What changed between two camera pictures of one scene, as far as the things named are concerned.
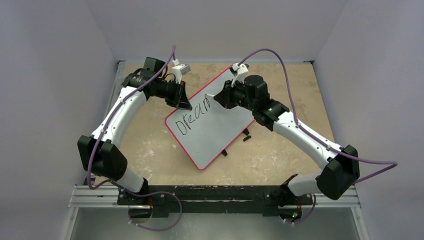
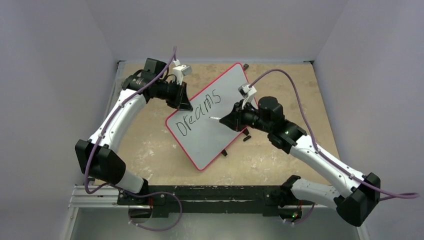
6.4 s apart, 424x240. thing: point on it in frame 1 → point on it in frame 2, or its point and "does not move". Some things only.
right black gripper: (228, 96) → (238, 116)
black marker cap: (247, 138) does not move
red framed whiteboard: (202, 132) does not move
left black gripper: (180, 100) does not move
